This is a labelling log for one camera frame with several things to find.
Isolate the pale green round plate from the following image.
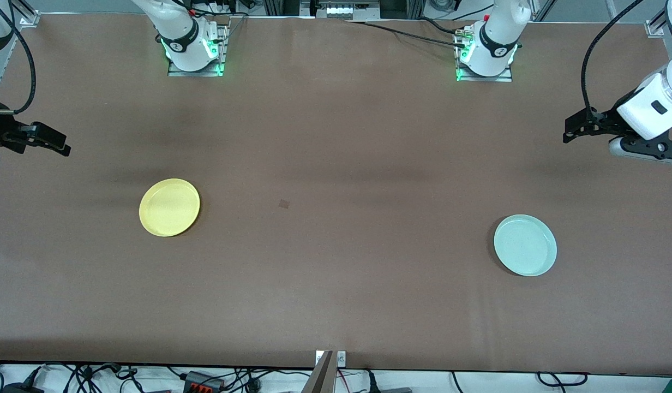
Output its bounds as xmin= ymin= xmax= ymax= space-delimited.
xmin=493 ymin=214 xmax=558 ymax=277

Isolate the yellow round plate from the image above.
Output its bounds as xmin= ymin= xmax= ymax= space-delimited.
xmin=139 ymin=178 xmax=201 ymax=237

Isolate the brown table cover cloth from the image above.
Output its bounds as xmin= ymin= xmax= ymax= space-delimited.
xmin=0 ymin=13 xmax=672 ymax=377

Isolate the white terminal block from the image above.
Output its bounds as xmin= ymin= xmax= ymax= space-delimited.
xmin=325 ymin=4 xmax=381 ymax=21

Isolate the black orange power strip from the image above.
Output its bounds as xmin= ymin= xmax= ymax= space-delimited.
xmin=182 ymin=371 xmax=226 ymax=393

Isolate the slanted aluminium bar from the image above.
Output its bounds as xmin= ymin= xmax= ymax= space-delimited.
xmin=302 ymin=349 xmax=335 ymax=393

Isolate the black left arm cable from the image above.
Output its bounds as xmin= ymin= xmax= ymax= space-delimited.
xmin=581 ymin=0 xmax=645 ymax=125

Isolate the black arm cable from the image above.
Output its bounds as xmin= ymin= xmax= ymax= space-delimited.
xmin=0 ymin=0 xmax=37 ymax=116
xmin=581 ymin=0 xmax=645 ymax=125

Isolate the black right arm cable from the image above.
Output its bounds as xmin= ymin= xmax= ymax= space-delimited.
xmin=0 ymin=0 xmax=37 ymax=116

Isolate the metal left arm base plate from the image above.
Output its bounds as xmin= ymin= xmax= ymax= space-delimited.
xmin=455 ymin=30 xmax=514 ymax=83

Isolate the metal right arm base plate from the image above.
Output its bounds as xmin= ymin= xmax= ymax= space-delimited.
xmin=167 ymin=23 xmax=229 ymax=78

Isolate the short black table cable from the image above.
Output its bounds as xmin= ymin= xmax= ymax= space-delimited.
xmin=418 ymin=16 xmax=470 ymax=36

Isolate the long black table cable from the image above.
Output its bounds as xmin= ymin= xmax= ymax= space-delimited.
xmin=347 ymin=20 xmax=469 ymax=49

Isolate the looped black floor cable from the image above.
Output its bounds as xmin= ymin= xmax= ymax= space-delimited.
xmin=536 ymin=371 xmax=589 ymax=388

